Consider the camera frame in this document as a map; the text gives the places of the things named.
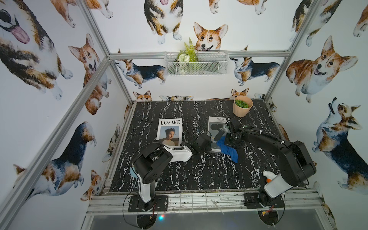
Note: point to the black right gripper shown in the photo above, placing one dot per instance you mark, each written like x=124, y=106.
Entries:
x=227, y=142

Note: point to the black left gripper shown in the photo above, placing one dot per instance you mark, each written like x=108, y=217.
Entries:
x=205, y=141

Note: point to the blue microfiber cloth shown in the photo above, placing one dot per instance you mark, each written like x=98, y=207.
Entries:
x=227, y=150

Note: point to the grey Twins story book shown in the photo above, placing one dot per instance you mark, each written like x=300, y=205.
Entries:
x=217, y=128

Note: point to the white LOEWE book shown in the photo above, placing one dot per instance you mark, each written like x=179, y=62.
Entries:
x=170, y=131

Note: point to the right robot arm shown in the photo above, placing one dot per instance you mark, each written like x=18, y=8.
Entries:
x=293, y=159

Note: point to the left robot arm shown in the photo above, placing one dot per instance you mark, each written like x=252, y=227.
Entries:
x=150, y=160

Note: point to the peach plant pot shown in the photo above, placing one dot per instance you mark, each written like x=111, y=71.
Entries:
x=241, y=112

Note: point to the green succulent plant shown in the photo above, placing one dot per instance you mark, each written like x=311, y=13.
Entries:
x=241, y=104

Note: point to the green fern with white flowers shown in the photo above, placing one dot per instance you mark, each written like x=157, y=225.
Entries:
x=187, y=56

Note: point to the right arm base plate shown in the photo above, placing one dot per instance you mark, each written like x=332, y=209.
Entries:
x=256, y=200

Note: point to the white wire basket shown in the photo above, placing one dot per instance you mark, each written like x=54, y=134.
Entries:
x=205, y=63

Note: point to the aluminium front rail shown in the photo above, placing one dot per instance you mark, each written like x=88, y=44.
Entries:
x=203, y=202

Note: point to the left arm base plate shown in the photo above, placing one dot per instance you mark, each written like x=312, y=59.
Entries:
x=159, y=203

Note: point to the aluminium frame post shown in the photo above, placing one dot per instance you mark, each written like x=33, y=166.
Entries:
x=314, y=7

